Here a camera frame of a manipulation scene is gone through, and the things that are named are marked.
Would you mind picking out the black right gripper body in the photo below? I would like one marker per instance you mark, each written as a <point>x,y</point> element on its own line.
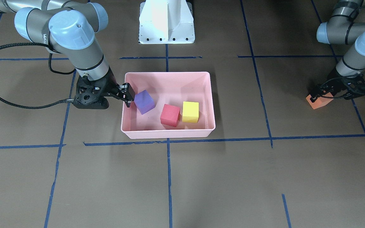
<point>110,83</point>

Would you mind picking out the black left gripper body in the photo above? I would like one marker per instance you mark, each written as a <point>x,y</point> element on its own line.
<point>334,77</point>

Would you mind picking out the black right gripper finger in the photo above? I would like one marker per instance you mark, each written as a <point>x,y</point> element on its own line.
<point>128,100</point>

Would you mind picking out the purple foam block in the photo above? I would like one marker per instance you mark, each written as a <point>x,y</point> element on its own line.
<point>144,102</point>

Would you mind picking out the orange foam block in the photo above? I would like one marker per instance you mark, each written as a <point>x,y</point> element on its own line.
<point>320,101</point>

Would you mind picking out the red foam block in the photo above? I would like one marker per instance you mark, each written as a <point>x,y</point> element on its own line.
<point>170,115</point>

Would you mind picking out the yellow foam block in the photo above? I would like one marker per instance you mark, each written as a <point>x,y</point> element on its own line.
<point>190,112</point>

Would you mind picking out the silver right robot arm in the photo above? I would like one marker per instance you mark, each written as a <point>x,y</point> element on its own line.
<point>67,27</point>

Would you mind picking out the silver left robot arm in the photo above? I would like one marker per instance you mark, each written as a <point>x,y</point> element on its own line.
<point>348,73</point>

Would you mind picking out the pink plastic bin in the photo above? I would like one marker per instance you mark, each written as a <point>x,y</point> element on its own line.
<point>169,90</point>

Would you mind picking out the white pedestal column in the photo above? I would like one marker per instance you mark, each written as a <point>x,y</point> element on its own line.
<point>166,22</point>

